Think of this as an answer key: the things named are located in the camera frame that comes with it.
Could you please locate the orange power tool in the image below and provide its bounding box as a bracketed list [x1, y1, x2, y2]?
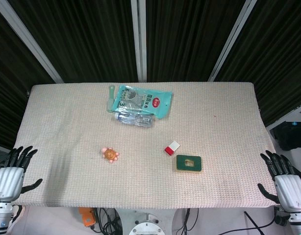
[78, 208, 95, 227]

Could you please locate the red and white eraser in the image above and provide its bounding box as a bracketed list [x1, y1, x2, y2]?
[164, 141, 181, 156]

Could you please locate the clear plastic water bottle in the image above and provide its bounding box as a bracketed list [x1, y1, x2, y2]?
[114, 111, 156, 129]

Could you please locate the aluminium frame post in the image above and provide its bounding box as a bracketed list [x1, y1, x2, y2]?
[207, 0, 258, 82]
[0, 0, 64, 84]
[130, 0, 148, 83]

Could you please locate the pale green plastic tube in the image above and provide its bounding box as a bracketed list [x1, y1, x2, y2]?
[107, 85, 116, 113]

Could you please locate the teal wipes package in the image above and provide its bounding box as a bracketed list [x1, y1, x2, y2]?
[111, 84, 173, 120]

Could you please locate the black cable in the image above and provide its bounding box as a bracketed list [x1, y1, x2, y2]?
[91, 208, 122, 235]
[175, 208, 286, 235]

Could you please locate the orange-pink toy turtle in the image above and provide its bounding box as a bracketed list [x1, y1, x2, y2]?
[101, 146, 120, 164]

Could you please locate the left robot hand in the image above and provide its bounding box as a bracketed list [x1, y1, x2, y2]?
[0, 146, 43, 203]

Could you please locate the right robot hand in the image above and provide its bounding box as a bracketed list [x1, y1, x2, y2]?
[257, 150, 301, 213]

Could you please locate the beige woven table cloth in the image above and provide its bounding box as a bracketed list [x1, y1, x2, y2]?
[11, 81, 281, 209]

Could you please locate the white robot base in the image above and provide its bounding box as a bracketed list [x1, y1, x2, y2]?
[116, 208, 191, 235]

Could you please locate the green and yellow sponge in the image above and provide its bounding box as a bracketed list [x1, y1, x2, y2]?
[175, 154, 204, 174]

